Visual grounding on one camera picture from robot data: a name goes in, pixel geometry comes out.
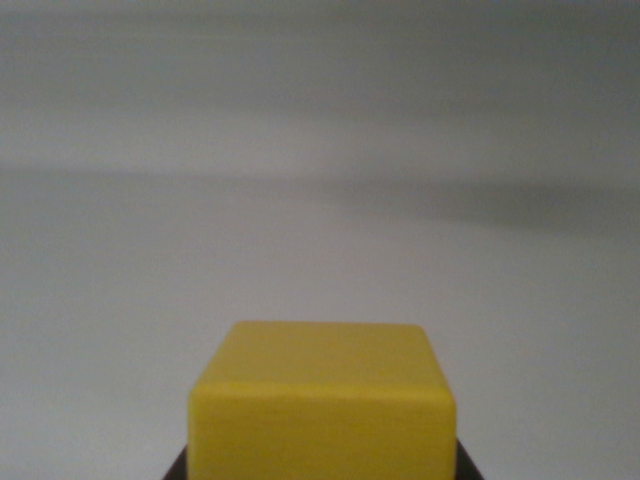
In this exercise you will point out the yellow wooden cube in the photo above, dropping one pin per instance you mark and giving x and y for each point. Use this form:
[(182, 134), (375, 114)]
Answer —
[(320, 420)]

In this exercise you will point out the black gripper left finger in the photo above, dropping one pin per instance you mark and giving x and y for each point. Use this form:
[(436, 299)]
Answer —
[(176, 469)]

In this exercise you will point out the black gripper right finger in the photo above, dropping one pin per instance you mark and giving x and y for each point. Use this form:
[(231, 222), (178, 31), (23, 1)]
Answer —
[(466, 465)]

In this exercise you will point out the grey plastic tray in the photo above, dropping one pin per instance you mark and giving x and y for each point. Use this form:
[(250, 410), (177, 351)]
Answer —
[(250, 200)]

